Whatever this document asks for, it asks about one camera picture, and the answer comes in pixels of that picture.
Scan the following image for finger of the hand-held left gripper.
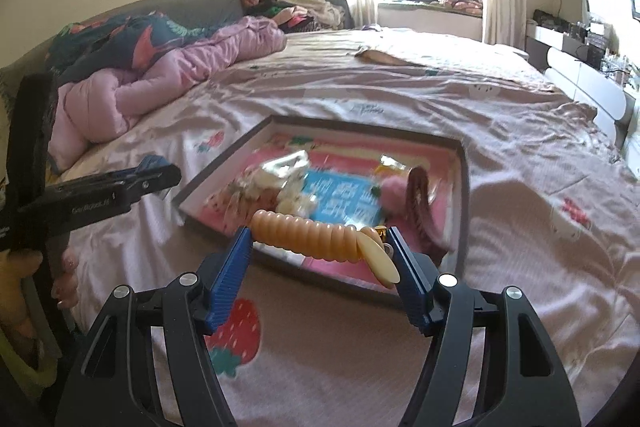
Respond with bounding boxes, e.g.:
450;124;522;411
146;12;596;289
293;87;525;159
60;155;170;195
120;164;182;206

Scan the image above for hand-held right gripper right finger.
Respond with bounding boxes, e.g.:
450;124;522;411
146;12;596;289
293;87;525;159
387;227;583;427

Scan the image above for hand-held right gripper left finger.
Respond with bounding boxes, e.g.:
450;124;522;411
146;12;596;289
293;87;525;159
54;227;254;427

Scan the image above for beige ribbed hair clip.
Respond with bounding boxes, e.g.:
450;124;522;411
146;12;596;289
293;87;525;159
250;209;401;290

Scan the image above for clear packet with white card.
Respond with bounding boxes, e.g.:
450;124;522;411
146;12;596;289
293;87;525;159
250;151;312;190

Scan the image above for grey box with pink inside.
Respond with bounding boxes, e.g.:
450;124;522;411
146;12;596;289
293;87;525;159
172;116;471;306

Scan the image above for person's left hand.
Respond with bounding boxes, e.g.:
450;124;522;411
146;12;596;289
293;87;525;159
50;249;80;312

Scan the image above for frilly white pink hair accessory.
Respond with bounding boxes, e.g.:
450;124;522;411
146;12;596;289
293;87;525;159
212;184;266;220

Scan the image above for brown comb hair clip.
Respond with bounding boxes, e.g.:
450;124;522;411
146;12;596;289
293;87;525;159
406;167;443;258

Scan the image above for pink fuzzy hair clip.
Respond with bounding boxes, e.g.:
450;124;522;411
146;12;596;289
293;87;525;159
377;179;413;212

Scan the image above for pink comforter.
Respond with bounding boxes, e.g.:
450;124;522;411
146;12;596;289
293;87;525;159
47;16;287;172

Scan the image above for pink printed bed sheet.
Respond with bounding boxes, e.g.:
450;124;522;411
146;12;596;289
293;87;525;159
45;27;640;427

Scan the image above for dark floral blanket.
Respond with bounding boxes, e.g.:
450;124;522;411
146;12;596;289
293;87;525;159
45;11;213;80

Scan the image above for pile of clothes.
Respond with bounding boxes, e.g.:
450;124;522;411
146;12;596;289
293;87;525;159
242;0;356;32

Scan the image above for tan item on bed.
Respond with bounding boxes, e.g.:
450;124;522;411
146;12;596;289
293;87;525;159
355;48;426;68

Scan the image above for black items on desk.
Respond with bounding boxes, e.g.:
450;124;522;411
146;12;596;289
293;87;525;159
532;9;571;32

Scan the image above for clear desk organizer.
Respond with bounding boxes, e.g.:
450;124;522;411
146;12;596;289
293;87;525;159
585;24;616;50

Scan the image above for heart-shaped mirror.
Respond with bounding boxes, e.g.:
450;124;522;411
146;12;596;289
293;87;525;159
560;0;591;25

